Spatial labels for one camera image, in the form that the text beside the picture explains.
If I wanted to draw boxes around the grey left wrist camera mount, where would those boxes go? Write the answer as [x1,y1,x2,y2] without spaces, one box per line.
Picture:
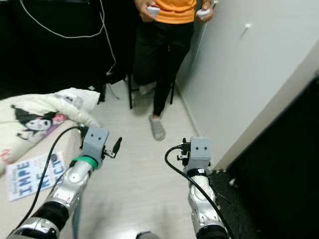
[81,126,110,163]

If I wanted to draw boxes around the clear printed plastic wrapper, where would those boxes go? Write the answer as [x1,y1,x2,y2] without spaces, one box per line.
[65,95,86,108]

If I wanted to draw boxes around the person in orange shirt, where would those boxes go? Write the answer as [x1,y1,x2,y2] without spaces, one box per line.
[132,0,217,120]

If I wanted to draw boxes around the white cable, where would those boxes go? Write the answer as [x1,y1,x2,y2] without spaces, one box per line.
[20,0,118,76]

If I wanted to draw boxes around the grey slipper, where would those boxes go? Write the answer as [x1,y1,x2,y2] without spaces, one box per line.
[150,115,167,141]

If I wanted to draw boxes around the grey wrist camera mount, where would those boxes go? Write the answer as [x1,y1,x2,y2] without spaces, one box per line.
[188,137,213,173]
[81,126,110,163]

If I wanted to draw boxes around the person's left hand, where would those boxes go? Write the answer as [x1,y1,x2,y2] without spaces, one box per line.
[196,2,218,22]

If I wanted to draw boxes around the white wardrobe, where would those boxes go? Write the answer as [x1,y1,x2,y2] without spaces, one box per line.
[174,0,319,168]

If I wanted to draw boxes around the robot leg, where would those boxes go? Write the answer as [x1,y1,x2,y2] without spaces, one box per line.
[136,232,160,239]

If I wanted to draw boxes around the black dresser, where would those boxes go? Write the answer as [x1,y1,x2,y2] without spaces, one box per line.
[224,75,319,239]

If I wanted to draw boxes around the bed with beige sheet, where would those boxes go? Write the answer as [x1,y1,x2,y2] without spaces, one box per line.
[0,119,85,239]

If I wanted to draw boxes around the cream cartoon print blanket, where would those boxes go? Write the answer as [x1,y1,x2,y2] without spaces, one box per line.
[0,88,101,166]

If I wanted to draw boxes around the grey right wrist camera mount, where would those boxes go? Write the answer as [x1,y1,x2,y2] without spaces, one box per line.
[188,137,213,173]

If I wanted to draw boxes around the black cabinet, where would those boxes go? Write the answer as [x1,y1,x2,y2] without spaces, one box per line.
[0,0,135,98]

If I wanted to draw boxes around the black foam floor mat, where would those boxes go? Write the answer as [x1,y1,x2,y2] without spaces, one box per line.
[209,169,255,239]

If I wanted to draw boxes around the black stool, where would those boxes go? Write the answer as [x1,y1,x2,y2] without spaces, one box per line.
[127,75,175,110]

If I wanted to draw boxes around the white book blue letters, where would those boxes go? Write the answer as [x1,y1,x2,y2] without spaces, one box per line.
[5,150,67,203]

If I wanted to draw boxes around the person's right hand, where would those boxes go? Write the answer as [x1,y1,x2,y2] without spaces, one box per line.
[140,0,162,22]

